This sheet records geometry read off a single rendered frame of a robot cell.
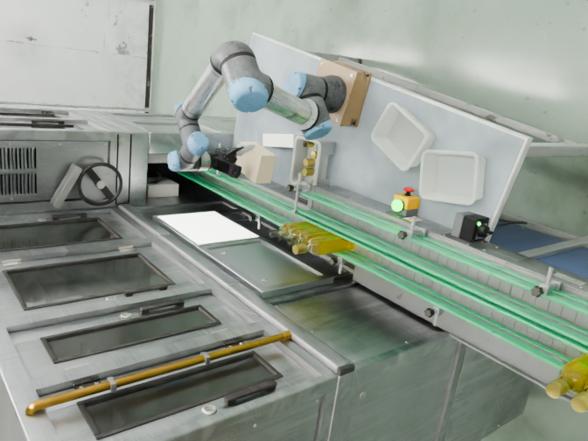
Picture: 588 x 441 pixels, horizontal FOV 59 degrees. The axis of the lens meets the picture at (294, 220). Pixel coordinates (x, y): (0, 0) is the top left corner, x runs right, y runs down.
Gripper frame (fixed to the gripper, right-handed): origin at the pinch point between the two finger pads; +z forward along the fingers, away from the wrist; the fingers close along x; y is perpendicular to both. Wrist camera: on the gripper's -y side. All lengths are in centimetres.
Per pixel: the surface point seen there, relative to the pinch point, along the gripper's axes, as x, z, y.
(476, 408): 63, 55, -102
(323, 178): 3.9, 31.4, -10.7
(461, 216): -13, 28, -82
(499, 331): 8, 18, -112
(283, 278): 29, -6, -43
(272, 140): 0.0, 29.2, 27.5
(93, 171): 28, -43, 62
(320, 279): 27, 6, -49
